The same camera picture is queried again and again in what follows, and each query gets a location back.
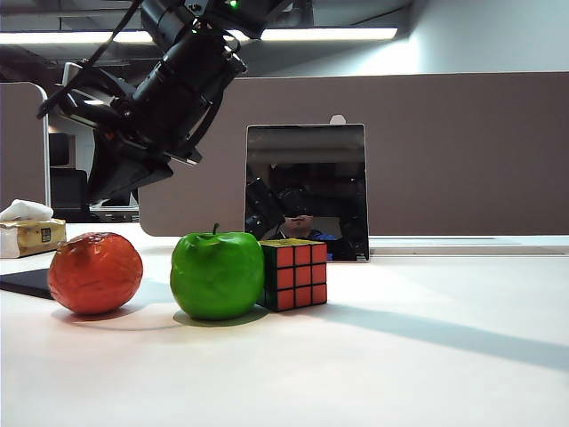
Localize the long ceiling light strip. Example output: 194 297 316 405
0 27 399 45

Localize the black office chair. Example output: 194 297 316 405
49 168 91 223

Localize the white tissue sheet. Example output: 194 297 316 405
0 199 54 222

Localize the green plastic apple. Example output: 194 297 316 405
170 222 266 321

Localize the square tabletop mirror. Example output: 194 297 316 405
243 124 371 263

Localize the black smartphone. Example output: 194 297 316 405
0 268 57 302

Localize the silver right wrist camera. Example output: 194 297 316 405
57 61 119 130

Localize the narrow brown desk partition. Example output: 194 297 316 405
0 82 49 211

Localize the yellow tissue pack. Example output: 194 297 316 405
0 218 68 259

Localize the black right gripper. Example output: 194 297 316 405
86 84 204 205

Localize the Rubik's cube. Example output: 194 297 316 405
256 238 329 313

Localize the orange plastic fruit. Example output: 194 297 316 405
46 230 144 316

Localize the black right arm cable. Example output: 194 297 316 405
36 0 146 120

